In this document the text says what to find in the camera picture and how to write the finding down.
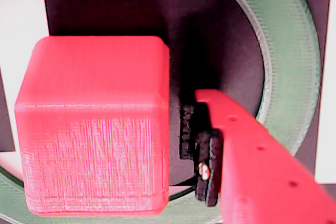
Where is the green ring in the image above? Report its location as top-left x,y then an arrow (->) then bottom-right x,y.
0,0 -> 323,224

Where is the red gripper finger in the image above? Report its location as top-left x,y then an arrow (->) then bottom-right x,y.
179,89 -> 336,224

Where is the red cube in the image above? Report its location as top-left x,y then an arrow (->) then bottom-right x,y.
13,36 -> 172,216

